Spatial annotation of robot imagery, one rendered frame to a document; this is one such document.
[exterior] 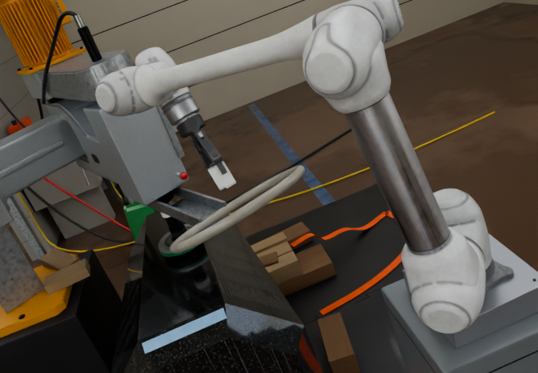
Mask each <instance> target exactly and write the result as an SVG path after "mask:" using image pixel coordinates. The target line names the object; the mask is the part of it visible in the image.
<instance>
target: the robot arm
mask: <svg viewBox="0 0 538 373"><path fill-rule="evenodd" d="M403 26H404V21H403V16H402V14H401V10H400V7H399V3H398V1H397V0H351V1H348V2H344V3H341V4H339V5H336V6H333V7H331V8H329V9H327V10H324V11H322V12H320V13H318V14H315V15H313V16H311V17H310V18H308V19H306V20H304V21H303V22H301V23H299V24H297V25H295V26H293V27H291V28H289V29H287V30H285V31H283V32H281V33H279V34H276V35H273V36H271V37H269V38H265V39H262V40H259V41H257V42H252V43H249V44H246V45H243V46H239V47H236V48H233V49H230V50H225V51H223V52H220V53H217V54H213V55H210V56H207V57H204V58H200V59H197V60H194V61H191V62H186V63H183V64H180V65H176V64H175V62H174V61H173V60H172V58H171V57H170V56H169V55H168V54H167V53H166V52H165V51H164V50H163V49H161V48H159V47H151V48H149V49H146V50H144V51H142V52H141V53H140V54H138V55H137V57H136V59H135V66H130V67H126V68H123V69H121V70H119V71H115V72H113V73H110V74H108V75H107V76H105V77H104V78H103V79H102V80H101V81H100V82H99V83H98V85H97V86H96V93H95V97H96V100H97V103H98V105H99V106H100V107H101V108H102V110H103V111H104V112H106V113H107V114H111V115H114V116H127V115H131V114H139V113H142V112H144V111H147V110H149V109H151V108H153V107H155V106H160V108H161V109H162V110H163V113H164V114H165V115H166V117H167V119H168V121H169V122H170V124H171V125H172V126H176V125H177V128H176V129H177V130H178V132H179V133H180V135H181V137H182V138H186V137H188V136H191V137H192V140H191V142H192V144H193V146H194V147H195V149H196V150H197V152H198V154H199V157H200V158H201V159H202V161H203V164H204V166H205V167H206V168H207V170H208V171H209V173H210V175H211V177H212V178H213V179H214V181H215V183H216V185H217V187H218V188H219V189H220V190H222V189H223V188H225V187H226V188H229V187H231V186H232V185H234V184H236V181H235V179H234V178H233V176H232V174H231V172H230V171H229V170H228V168H227V166H226V164H225V163H224V161H223V160H222V155H221V154H220V153H219V152H218V151H217V149H216V148H215V146H214V145H213V144H212V142H211V140H210V139H209V138H208V137H207V135H206V134H205V132H204V130H203V129H202V128H203V127H205V125H206V123H205V122H204V120H203V118H202V116H201V115H200V114H197V113H198V112H199V107H198V106H197V104H196V102H195V100H194V99H193V96H192V94H191V93H190V91H189V90H188V86H193V85H195V84H199V83H202V82H207V81H210V80H214V79H217V78H222V77H226V76H228V75H232V74H237V73H240V72H244V71H247V70H252V69H255V68H259V67H261V66H267V65H271V64H274V63H277V62H285V61H290V60H296V59H302V60H303V73H304V76H305V79H306V80H307V83H308V84H309V86H310V87H311V88H312V89H313V90H314V91H315V92H316V93H317V94H319V95H321V96H323V97H324V98H325V99H326V100H327V101H328V102H329V103H330V104H331V106H332V107H333V108H334V109H335V110H337V111H338V112H340V113H342V114H344V115H345V117H346V119H347V121H348V123H349V126H350V128H351V130H352V132H353V134H354V136H355V138H356V140H357V142H358V144H359V147H360V149H361V151H362V152H363V155H364V157H365V159H366V160H367V163H368V166H369V167H370V169H371V172H372V174H373V175H374V177H375V180H376V182H377V184H378V186H379V188H380V190H381V192H382V194H383V196H384V198H385V200H386V202H387V205H388V207H389V209H390V211H391V213H392V215H393V217H394V219H395V221H396V224H397V226H398V228H399V230H400V232H401V234H402V236H403V238H404V240H405V242H406V243H405V245H404V247H403V250H402V253H401V260H402V263H403V268H404V270H405V274H406V276H407V280H408V286H409V290H410V292H411V293H412V306H413V307H414V310H415V312H416V314H417V315H418V317H419V318H420V320H421V321H422V322H423V323H424V324H425V325H426V326H428V327H430V328H431V329H432V330H434V331H438V332H441V333H447V334H451V333H456V332H459V331H462V330H463V329H464V328H468V327H470V326H471V325H472V323H473V322H474V321H475V320H476V318H477V317H478V315H479V313H480V311H481V309H482V306H483V304H484V295H485V292H487V291H489V290H490V289H492V288H493V287H494V286H496V285H497V284H499V283H501V282H503V281H504V280H506V279H510V278H512V277H513V276H514V272H513V269H512V268H511V267H507V266H505V265H502V264H500V263H498V262H497V261H495V260H494V259H493V258H492V253H491V245H490V240H489V236H488V229H487V226H486V222H485V220H484V216H483V213H482V210H481V209H480V207H479V205H478V204H477V203H476V201H475V200H474V199H473V198H472V197H471V196H470V195H469V194H467V193H466V192H463V191H460V190H457V189H443V190H440V191H437V192H435V193H433V192H432V189H431V187H430V185H429V182H428V180H427V178H426V175H425V173H424V170H423V168H422V166H421V165H420V161H419V159H418V157H417V155H416V153H415V150H414V148H413V146H412V143H411V141H410V139H409V137H408V134H407V131H406V130H405V128H404V125H403V123H402V121H401V118H400V116H399V114H398V111H397V109H396V108H395V104H394V102H393V101H392V98H391V95H390V93H389V90H390V86H391V77H390V74H389V70H388V67H387V60H386V55H385V51H384V46H383V45H384V43H386V42H390V41H391V40H392V39H393V38H394V37H395V36H397V35H398V34H399V33H400V31H401V29H402V28H403ZM200 129H202V130H200Z"/></svg>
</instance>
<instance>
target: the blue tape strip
mask: <svg viewBox="0 0 538 373"><path fill-rule="evenodd" d="M226 318H227V317H226V314H225V311H224V309H223V308H221V309H219V310H217V311H214V312H212V313H210V314H208V315H205V316H203V317H201V318H199V319H196V320H194V321H192V322H190V323H187V324H185V325H182V326H181V327H178V328H175V329H174V330H172V331H168V332H167V333H165V334H162V335H160V336H157V337H155V338H153V339H150V340H148V341H146V342H144V343H142V345H143V350H144V352H145V354H146V353H148V352H150V351H153V350H155V349H158V348H160V347H162V346H165V345H167V344H168V343H172V342H174V341H175V340H178V339H181V338H182V337H185V336H187V335H189V334H192V333H194V332H196V331H199V330H201V329H203V328H205V327H208V326H210V325H212V324H214V323H217V322H219V321H221V320H223V319H226Z"/></svg>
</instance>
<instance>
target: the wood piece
mask: <svg viewBox="0 0 538 373"><path fill-rule="evenodd" d="M89 276H90V264H89V263H88V262H87V260H86V258H84V259H82V260H80V261H78V262H76V263H73V264H71V265H69V266H68V267H65V268H63V269H61V270H59V271H56V272H54V273H52V274H50V275H48V276H46V277H45V280H44V286H43V287H44V289H45V290H46V292H47V294H48V295H51V294H53V293H55V292H57V291H60V290H61V289H63V288H65V287H68V286H70V285H72V284H74V283H76V282H78V281H80V280H82V279H85V278H87V277H89Z"/></svg>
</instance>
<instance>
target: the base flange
mask: <svg viewBox="0 0 538 373"><path fill-rule="evenodd" d="M34 271H35V273H36V274H37V276H38V277H39V279H40V280H41V282H42V284H43V286H44V280H45V277H46V276H48V275H50V274H52V273H54V272H56V270H54V269H50V268H48V267H44V266H43V265H41V266H40V267H36V268H34ZM72 286H73V284H72V285H70V286H68V287H65V288H63V289H61V290H60V291H57V292H55V293H53V294H51V295H48V294H47V292H46V290H45V289H44V290H42V291H40V292H39V293H37V294H36V295H35V296H33V297H32V298H30V299H28V300H27V301H25V302H24V303H22V304H21V305H19V306H18V307H16V308H14V309H13V310H12V311H10V312H9V313H6V312H5V311H4V310H3V309H2V307H1V306H0V338H2V337H4V336H7V335H10V334H12V333H15V332H16V331H20V330H22V329H24V328H27V327H29V326H32V325H34V324H36V323H40V322H41V321H44V320H46V319H49V318H52V317H54V316H56V315H58V314H60V313H61V312H62V311H63V310H64V309H66V306H67V304H68V300H69V297H70V293H71V289H72Z"/></svg>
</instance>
